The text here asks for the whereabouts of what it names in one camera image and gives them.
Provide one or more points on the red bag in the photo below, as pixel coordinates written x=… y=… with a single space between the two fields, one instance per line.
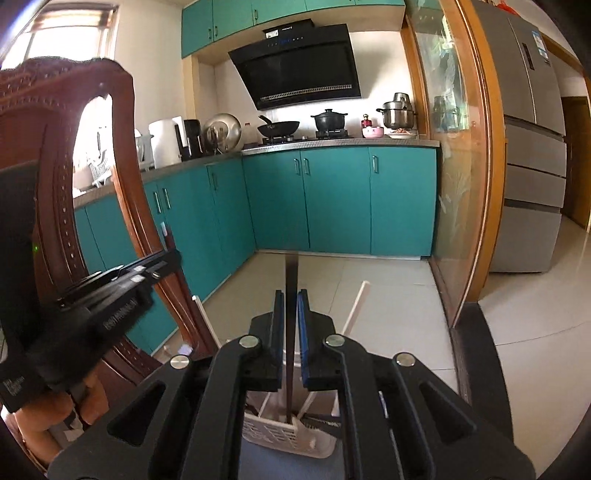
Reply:
x=504 y=3

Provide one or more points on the black wok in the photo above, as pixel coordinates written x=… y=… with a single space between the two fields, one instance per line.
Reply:
x=279 y=127

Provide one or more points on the teal base cabinets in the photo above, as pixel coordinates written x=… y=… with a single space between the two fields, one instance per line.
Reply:
x=332 y=198

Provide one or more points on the round steel lid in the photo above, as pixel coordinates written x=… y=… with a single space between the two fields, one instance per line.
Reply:
x=224 y=131

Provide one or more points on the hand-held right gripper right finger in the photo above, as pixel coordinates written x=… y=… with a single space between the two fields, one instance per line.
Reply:
x=303 y=341

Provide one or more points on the steel stockpot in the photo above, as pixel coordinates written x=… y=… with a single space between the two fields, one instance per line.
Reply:
x=397 y=113

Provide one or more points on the gas stove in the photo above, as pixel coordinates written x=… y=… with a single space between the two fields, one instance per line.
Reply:
x=332 y=135

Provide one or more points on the brown wooden door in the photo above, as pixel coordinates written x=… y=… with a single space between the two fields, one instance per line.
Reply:
x=577 y=161

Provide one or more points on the plate of food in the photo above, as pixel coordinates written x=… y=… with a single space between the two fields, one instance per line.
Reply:
x=400 y=134

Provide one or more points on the wood framed glass door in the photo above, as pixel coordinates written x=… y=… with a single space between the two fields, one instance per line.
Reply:
x=461 y=161

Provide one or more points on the kitchen window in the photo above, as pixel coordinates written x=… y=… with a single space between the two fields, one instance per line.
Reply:
x=69 y=32

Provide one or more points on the carved wooden chair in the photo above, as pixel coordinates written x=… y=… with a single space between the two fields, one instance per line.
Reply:
x=124 y=138

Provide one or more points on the small red bottle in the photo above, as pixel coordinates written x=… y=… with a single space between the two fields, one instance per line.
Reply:
x=367 y=121

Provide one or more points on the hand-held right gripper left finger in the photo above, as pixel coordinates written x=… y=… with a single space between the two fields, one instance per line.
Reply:
x=278 y=341

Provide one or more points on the black countertop appliance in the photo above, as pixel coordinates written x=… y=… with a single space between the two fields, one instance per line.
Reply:
x=191 y=138

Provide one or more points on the white dish rack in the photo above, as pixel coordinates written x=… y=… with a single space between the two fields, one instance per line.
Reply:
x=104 y=170

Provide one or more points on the white electric kettle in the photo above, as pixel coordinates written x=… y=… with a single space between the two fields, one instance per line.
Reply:
x=164 y=143

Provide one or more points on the white chopstick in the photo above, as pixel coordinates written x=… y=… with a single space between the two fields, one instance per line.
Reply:
x=163 y=237
x=355 y=307
x=205 y=323

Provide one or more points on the grey refrigerator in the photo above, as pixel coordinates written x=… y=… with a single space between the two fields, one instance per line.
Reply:
x=521 y=161

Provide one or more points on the black round seat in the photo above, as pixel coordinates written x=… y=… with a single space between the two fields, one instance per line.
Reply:
x=485 y=369

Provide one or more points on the person's left hand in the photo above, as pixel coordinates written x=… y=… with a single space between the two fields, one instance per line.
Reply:
x=41 y=429

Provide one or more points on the black clay pot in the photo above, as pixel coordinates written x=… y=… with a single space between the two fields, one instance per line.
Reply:
x=328 y=121

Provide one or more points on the pink bowl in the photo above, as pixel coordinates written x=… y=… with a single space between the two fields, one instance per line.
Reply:
x=373 y=132

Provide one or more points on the white plastic utensil basket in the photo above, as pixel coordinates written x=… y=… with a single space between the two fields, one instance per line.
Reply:
x=272 y=434

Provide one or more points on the black range hood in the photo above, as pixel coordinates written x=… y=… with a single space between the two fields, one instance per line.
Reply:
x=300 y=69

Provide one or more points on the teal wall cabinets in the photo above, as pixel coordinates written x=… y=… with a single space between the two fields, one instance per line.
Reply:
x=277 y=18

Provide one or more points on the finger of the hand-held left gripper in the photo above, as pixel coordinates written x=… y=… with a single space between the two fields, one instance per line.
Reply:
x=138 y=274

